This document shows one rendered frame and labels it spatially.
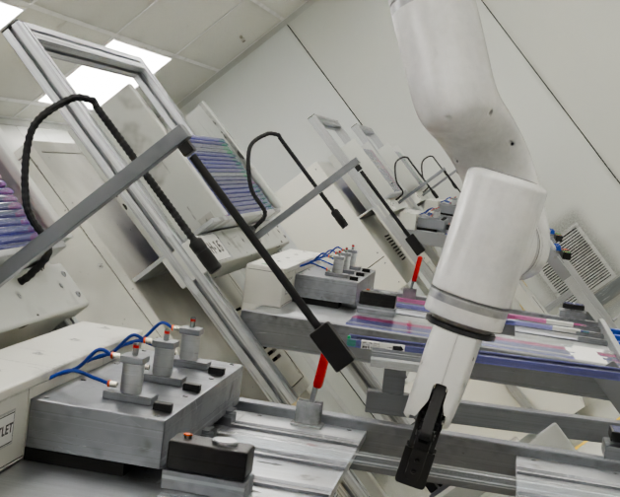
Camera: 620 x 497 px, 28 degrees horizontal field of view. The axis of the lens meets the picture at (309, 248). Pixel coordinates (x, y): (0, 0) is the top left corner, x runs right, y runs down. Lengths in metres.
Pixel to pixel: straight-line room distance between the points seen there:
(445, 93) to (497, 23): 7.68
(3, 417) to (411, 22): 0.56
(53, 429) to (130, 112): 1.32
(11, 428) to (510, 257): 0.51
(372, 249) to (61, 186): 3.57
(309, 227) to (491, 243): 4.65
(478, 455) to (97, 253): 1.08
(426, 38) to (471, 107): 0.08
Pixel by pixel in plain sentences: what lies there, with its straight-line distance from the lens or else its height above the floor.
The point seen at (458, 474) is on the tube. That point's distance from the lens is 1.31.
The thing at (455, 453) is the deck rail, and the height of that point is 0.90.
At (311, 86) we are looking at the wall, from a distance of 9.02.
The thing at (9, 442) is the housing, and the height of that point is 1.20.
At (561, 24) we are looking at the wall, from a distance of 8.94.
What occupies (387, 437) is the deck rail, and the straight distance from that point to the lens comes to 1.51.
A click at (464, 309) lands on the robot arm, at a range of 1.24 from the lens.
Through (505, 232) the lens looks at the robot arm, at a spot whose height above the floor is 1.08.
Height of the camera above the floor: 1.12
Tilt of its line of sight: 3 degrees up
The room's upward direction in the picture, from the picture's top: 36 degrees counter-clockwise
